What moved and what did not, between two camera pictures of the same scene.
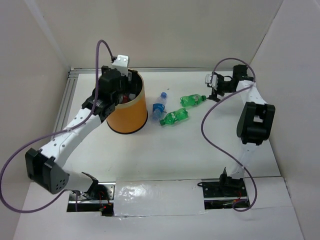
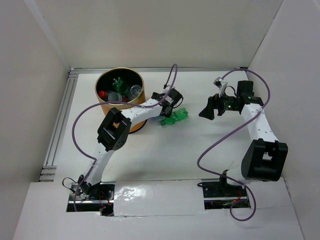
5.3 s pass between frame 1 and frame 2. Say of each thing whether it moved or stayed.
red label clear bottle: moved
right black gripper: moved
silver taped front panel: stayed
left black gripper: moved
